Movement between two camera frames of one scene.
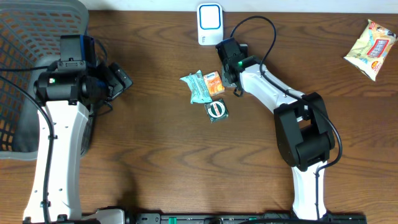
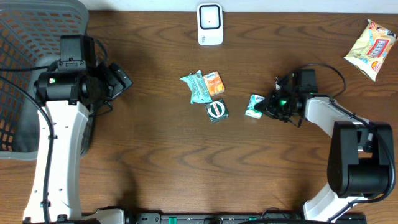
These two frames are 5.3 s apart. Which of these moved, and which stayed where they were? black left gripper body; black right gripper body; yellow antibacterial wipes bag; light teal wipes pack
Moved: black right gripper body
Stayed: yellow antibacterial wipes bag; black left gripper body; light teal wipes pack
